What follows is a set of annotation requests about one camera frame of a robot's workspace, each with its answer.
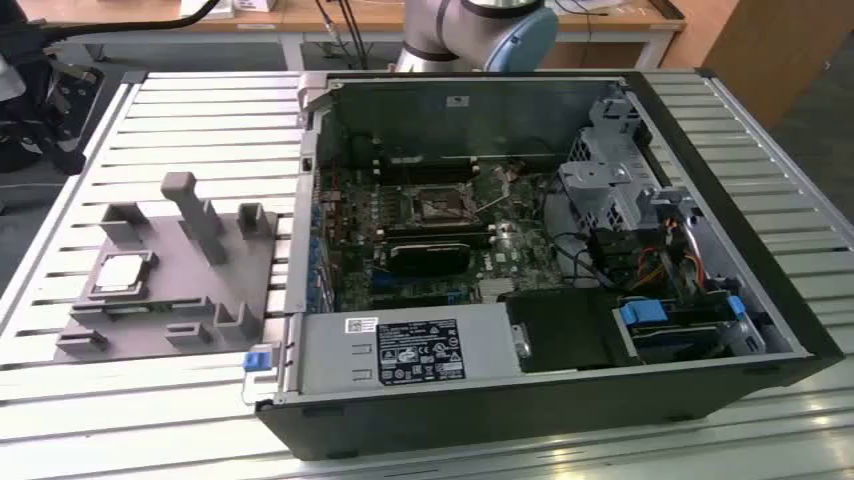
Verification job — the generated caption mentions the CPU socket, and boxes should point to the CPU socket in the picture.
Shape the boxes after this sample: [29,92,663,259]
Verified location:
[411,185,479,225]

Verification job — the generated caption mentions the silver square CPU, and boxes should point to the silver square CPU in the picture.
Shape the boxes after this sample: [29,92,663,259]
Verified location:
[93,253,145,292]

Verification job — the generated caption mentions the green motherboard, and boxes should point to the green motherboard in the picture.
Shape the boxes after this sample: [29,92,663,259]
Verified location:
[312,159,568,314]

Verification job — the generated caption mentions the black graphics card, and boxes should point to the black graphics card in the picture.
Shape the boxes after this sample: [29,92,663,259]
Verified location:
[385,242,473,275]

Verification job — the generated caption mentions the metal socket cover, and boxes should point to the metal socket cover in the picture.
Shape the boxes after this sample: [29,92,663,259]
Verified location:
[488,162,524,197]

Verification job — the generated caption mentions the silver power supply unit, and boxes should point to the silver power supply unit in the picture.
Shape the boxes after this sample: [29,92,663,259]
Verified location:
[292,304,523,399]

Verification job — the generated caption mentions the black plastic shroud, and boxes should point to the black plastic shroud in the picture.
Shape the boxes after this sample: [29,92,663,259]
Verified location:
[503,287,640,374]

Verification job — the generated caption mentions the silver metal drive cage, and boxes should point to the silver metal drive cage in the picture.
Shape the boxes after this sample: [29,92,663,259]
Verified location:
[557,94,652,232]

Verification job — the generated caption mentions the blue disk carrier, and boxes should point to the blue disk carrier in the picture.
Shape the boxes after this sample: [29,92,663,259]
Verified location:
[616,296,669,330]

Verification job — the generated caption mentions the black open PC case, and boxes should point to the black open PC case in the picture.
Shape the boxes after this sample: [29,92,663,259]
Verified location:
[252,69,847,462]

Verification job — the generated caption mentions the grey parts rack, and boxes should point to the grey parts rack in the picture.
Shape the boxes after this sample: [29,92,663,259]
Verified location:
[52,171,280,362]

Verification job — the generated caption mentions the wooden desk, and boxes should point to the wooden desk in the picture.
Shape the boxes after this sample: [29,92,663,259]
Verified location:
[38,0,688,71]

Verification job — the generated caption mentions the wooden cabinet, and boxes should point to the wooden cabinet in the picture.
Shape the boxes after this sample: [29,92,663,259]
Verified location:
[692,0,854,132]

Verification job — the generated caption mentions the black office chair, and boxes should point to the black office chair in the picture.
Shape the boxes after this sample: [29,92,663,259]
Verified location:
[0,0,221,176]

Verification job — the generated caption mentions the orange and yellow wires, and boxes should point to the orange and yellow wires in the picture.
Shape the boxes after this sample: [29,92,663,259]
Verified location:
[632,219,708,296]

